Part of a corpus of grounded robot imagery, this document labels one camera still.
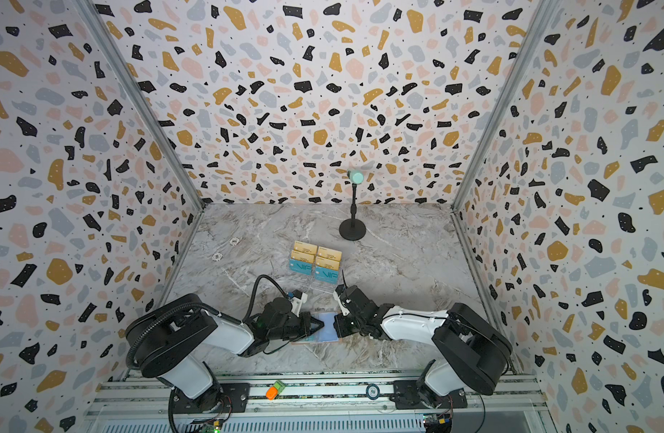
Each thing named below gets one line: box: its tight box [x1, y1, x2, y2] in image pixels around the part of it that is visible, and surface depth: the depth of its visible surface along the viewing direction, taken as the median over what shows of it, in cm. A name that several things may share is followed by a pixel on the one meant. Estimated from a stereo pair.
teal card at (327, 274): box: [314, 266, 340, 286], surface depth 97 cm
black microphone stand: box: [339, 183, 367, 241], surface depth 115 cm
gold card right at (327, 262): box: [315, 255, 341, 271], surface depth 96 cm
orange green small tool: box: [265, 380, 286, 401], surface depth 75 cm
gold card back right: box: [316, 246, 343, 262], surface depth 96 cm
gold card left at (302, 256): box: [290, 249, 315, 264], surface depth 97 cm
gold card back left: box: [293, 239, 318, 256], surface depth 97 cm
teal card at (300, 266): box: [288, 257, 314, 276], surface depth 97 cm
